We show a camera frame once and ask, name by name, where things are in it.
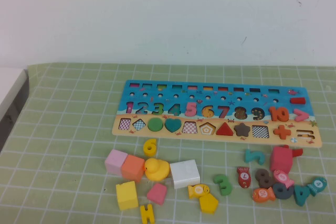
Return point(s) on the pink number five piece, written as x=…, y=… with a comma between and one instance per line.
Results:
x=188, y=105

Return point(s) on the teal heart piece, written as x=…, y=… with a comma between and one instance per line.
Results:
x=173, y=125

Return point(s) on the green circle piece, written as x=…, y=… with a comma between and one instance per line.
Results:
x=155, y=125

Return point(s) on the yellow number six piece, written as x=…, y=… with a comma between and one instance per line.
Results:
x=149, y=151

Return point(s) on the red triangle piece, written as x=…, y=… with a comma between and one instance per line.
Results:
x=225, y=130

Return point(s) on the brown star piece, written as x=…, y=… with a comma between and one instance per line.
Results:
x=241, y=129

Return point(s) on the wooden number shape puzzle board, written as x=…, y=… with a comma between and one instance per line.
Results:
x=265, y=95

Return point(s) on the orange number ten piece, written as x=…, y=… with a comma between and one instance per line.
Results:
x=273, y=113

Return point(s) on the green number three piece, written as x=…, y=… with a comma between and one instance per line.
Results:
x=225, y=188

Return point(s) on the teal number two piece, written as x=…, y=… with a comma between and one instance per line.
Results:
x=260, y=157

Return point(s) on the yellow pentagon piece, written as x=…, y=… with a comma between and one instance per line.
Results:
x=208, y=204

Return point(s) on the yellow letter H piece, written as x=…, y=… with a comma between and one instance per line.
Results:
x=147, y=214

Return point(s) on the orange plus sign piece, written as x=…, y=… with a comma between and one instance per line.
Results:
x=282, y=132

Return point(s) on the brown number eight piece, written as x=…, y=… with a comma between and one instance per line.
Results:
x=265, y=179

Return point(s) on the red minus sign piece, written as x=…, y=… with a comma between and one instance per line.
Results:
x=298, y=100

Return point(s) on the pink greater-than sign piece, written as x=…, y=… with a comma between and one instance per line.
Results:
x=305, y=115

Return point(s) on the red number seven piece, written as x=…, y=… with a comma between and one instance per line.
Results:
x=298, y=152

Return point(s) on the dark grey number nine piece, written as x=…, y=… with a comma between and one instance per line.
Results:
x=288, y=193

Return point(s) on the teal number four piece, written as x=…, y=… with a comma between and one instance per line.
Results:
x=302, y=199

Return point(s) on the yellow rubber duck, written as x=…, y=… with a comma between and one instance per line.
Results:
x=157, y=171

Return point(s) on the white usb charger block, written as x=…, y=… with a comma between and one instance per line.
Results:
x=183, y=174

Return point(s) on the orange wooden cube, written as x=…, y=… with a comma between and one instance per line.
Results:
x=131, y=169

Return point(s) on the pink wooden cube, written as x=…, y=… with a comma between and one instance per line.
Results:
x=114, y=162

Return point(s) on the green checkered table mat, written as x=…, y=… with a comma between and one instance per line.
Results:
x=78, y=103

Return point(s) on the yellow wooden fish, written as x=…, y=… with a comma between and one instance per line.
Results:
x=197, y=191

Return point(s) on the yellow wooden cube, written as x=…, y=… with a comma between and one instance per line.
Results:
x=126, y=196

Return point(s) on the red wooden fish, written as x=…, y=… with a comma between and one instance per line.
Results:
x=244, y=176

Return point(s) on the red wooden block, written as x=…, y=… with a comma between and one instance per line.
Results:
x=281, y=159

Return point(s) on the orange wooden fish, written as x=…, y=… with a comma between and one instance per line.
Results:
x=262, y=194

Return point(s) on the pink wooden fish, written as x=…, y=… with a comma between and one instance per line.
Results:
x=282, y=177

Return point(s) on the teal wooden fish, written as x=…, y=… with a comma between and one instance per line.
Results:
x=317, y=184

